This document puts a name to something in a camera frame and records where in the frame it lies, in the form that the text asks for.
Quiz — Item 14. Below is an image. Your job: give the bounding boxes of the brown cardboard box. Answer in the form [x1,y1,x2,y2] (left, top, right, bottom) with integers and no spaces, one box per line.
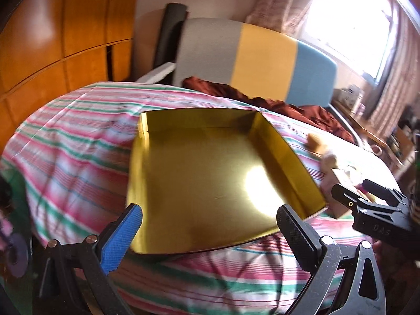
[392,123,417,161]

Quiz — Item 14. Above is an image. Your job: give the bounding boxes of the black rolled mat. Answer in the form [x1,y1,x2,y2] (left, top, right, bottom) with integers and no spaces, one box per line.
[154,3,190,69]

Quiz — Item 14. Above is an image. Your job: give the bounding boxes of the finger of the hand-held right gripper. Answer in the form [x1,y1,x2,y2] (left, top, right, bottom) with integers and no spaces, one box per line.
[331,184,368,217]
[363,179,409,206]

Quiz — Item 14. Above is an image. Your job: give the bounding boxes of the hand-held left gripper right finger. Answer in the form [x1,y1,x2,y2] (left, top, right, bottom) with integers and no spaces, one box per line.
[276,204,386,315]

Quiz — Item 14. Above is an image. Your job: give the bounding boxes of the white foam board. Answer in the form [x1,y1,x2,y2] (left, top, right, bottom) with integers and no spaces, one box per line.
[135,62,176,84]

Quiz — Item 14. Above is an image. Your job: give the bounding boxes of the pink cloth item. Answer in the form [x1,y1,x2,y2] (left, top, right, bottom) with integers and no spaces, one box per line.
[0,210,15,246]

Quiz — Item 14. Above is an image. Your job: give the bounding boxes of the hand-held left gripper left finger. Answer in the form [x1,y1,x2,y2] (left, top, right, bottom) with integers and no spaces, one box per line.
[39,203,143,315]

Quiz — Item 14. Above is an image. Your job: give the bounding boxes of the striped bed sheet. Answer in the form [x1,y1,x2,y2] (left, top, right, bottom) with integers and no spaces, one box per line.
[0,82,402,315]

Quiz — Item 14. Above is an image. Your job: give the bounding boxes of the window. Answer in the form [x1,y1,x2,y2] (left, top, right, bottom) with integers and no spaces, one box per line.
[302,0,399,82]

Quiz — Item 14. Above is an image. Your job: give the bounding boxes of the dark red blanket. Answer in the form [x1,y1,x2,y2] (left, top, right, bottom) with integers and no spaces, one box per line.
[182,76,356,144]

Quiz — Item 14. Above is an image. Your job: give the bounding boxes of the grey yellow blue headboard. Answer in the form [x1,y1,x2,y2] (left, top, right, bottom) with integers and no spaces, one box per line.
[173,18,338,108]

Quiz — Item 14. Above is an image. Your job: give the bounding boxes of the gold tin box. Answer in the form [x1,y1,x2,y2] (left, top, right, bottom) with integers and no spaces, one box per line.
[125,108,328,256]

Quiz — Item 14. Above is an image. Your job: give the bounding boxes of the dark round disc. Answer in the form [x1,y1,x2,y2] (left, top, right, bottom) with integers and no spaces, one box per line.
[8,233,30,278]

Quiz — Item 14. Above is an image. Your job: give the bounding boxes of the wooden side desk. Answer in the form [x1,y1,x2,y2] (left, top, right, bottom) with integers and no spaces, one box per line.
[338,105,404,168]

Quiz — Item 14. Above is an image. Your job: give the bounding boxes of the white appliance box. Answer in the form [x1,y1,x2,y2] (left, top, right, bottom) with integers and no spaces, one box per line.
[339,83,365,106]

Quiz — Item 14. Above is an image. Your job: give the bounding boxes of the beige patterned curtain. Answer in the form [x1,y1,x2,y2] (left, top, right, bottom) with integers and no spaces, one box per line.
[367,7,420,138]
[246,0,324,35]

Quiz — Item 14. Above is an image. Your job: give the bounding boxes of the grey bed frame rail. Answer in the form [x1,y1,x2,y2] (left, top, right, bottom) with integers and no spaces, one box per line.
[328,103,366,146]

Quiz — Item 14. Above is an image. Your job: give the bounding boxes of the wooden wardrobe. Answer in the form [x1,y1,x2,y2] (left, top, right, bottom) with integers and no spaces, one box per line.
[0,0,140,145]

